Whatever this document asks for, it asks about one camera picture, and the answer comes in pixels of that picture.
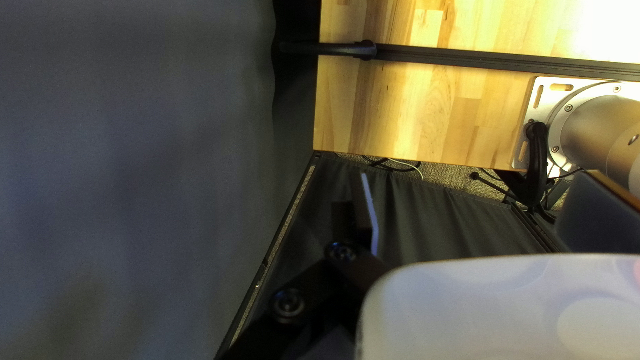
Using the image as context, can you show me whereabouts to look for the black cable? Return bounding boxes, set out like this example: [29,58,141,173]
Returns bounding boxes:
[502,120,556,223]

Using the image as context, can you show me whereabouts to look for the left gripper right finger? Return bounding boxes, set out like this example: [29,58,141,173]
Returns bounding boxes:
[554,169,640,255]

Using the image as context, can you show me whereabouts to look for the black frame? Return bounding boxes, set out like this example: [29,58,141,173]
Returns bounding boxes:
[279,39,640,82]

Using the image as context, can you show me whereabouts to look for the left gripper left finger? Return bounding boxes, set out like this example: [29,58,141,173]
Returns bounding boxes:
[216,171,401,360]

